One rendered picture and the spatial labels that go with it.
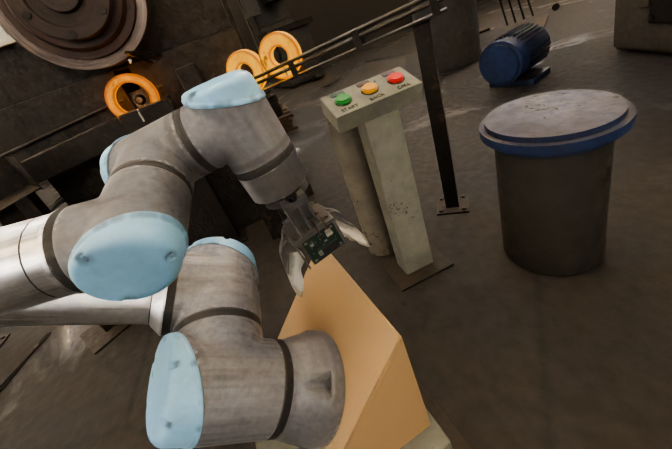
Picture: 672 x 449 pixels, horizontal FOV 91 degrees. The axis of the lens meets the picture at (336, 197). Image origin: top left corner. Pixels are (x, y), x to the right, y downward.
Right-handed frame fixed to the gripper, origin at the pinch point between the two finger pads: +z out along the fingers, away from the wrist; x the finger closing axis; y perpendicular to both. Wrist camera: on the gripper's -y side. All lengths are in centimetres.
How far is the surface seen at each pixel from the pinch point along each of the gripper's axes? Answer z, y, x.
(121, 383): 30, -53, -74
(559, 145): 6, 4, 53
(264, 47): -33, -80, 27
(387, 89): -14.1, -26.8, 37.1
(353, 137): -2.7, -40.3, 28.5
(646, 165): 56, -12, 114
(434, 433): 28.1, 18.1, -1.9
